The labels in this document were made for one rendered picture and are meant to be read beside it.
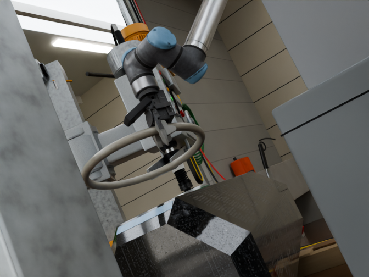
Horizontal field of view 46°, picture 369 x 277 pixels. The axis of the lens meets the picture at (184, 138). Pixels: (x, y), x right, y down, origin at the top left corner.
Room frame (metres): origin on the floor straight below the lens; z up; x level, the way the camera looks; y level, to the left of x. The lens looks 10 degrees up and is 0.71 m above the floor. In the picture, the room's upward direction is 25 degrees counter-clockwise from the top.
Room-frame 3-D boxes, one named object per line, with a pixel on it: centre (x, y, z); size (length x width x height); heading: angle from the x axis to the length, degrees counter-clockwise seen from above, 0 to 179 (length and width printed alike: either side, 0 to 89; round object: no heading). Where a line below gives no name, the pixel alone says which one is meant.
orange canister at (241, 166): (5.57, -0.55, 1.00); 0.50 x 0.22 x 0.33; 150
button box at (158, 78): (2.18, -0.01, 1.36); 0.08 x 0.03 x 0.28; 174
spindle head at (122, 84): (2.34, 0.09, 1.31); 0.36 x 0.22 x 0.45; 174
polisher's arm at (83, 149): (2.87, 0.47, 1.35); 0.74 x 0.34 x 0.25; 96
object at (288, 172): (5.57, -0.79, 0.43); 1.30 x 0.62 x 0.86; 150
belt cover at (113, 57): (2.61, 0.06, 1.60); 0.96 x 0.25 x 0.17; 174
